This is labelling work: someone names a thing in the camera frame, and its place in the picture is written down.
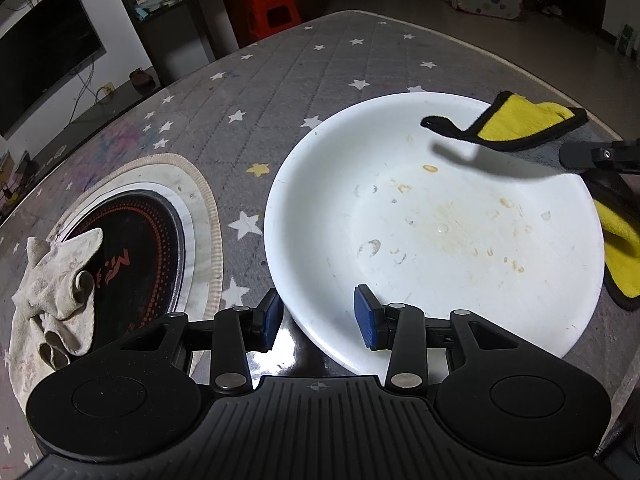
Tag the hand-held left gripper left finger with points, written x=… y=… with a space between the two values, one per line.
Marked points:
x=272 y=320

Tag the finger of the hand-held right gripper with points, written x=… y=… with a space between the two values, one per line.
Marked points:
x=607 y=185
x=605 y=156

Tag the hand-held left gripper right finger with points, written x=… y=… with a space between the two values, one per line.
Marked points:
x=365 y=322

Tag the grey and yellow microfibre cloth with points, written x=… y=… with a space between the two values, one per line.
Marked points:
x=510 y=125

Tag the white round plate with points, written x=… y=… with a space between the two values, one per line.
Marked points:
x=425 y=240

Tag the black round induction cooktop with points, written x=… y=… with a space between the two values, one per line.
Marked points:
x=140 y=240
x=200 y=220

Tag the grey star-print table cover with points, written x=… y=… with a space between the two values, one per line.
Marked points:
x=300 y=90

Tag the dirty white rag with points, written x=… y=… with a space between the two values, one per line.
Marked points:
x=40 y=285

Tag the brown shoe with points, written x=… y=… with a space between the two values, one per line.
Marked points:
x=141 y=80

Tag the black glass-door cabinet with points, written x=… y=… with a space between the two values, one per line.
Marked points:
x=175 y=25

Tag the red plastic stool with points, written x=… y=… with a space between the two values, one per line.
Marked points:
x=275 y=7

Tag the black flat television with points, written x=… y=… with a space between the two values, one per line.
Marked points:
x=40 y=55

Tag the wall power socket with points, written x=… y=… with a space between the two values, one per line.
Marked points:
x=105 y=91

